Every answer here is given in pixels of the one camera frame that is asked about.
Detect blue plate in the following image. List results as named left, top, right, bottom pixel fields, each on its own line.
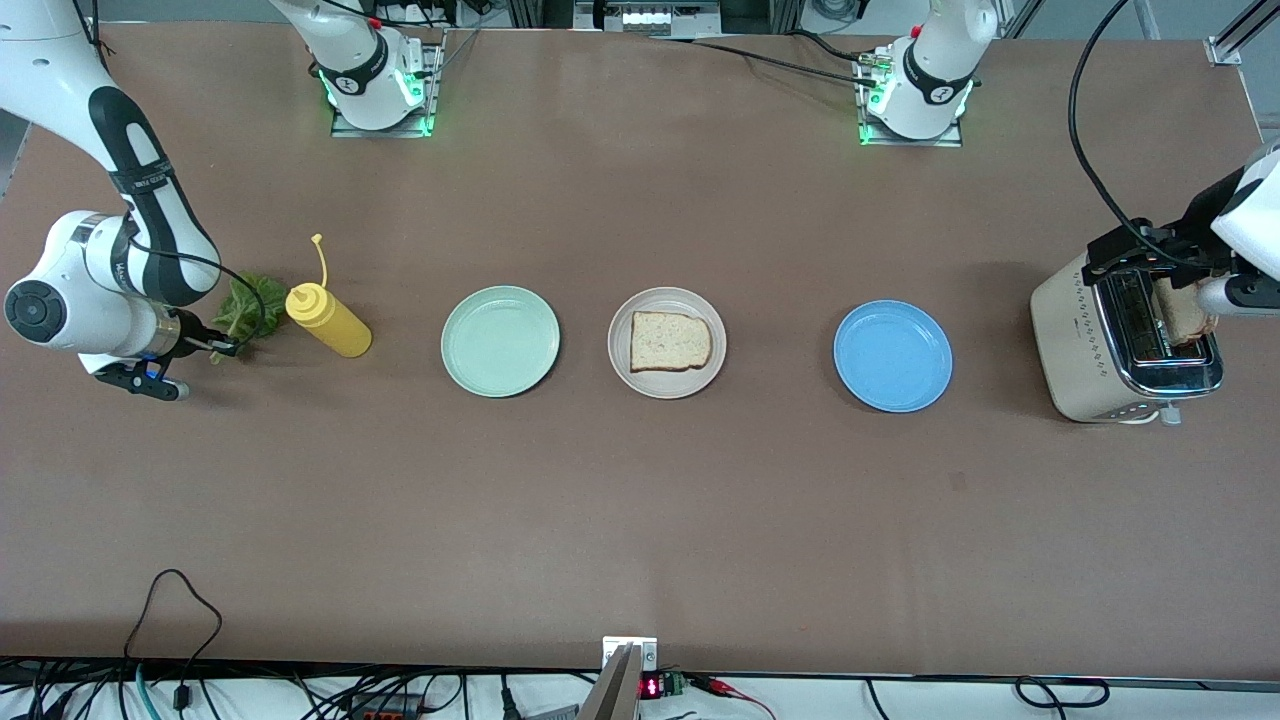
left=833, top=300, right=954, bottom=413

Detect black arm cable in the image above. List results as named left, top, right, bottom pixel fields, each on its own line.
left=125, top=235, right=269, bottom=346
left=1067, top=0, right=1241, bottom=266

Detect grey control box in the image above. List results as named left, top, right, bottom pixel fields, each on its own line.
left=573, top=0, right=723, bottom=39

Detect thin black looped cable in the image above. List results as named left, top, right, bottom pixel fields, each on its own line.
left=122, top=570, right=223, bottom=713

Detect aluminum camera post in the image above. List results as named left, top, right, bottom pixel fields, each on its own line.
left=578, top=645, right=641, bottom=720

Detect green lettuce leaf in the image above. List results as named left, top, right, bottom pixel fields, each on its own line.
left=210, top=272, right=291, bottom=366

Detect green plate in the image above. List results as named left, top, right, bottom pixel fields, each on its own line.
left=441, top=286, right=561, bottom=398

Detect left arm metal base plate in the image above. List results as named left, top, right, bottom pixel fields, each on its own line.
left=856, top=45, right=966, bottom=148

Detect short black cable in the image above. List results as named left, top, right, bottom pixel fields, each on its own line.
left=790, top=30, right=876, bottom=63

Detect brown bread slice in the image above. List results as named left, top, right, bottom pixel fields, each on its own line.
left=630, top=311, right=714, bottom=373
left=1155, top=278, right=1220, bottom=348

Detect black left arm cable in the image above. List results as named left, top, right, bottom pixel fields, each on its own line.
left=1067, top=0, right=1241, bottom=266

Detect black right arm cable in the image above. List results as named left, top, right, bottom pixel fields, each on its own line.
left=125, top=235, right=269, bottom=346

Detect long black cable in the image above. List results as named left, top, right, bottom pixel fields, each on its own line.
left=650, top=35, right=881, bottom=89

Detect beige plate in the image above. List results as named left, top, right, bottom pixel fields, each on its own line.
left=608, top=287, right=728, bottom=400

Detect beige toaster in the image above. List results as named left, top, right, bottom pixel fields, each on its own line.
left=1030, top=237, right=1225, bottom=425

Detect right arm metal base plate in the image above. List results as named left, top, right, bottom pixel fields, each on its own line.
left=330, top=28, right=443, bottom=139

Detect coiled black cable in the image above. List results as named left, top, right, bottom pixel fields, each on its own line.
left=1015, top=677, right=1111, bottom=709

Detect small metal mounting bracket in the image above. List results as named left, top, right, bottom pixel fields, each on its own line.
left=603, top=637, right=658, bottom=671

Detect aluminum frame profile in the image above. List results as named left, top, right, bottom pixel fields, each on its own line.
left=1215, top=0, right=1280, bottom=56

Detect yellow squeeze bottle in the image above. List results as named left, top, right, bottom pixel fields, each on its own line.
left=285, top=234, right=373, bottom=359

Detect red clip wires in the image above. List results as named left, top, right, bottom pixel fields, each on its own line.
left=690, top=675, right=776, bottom=719

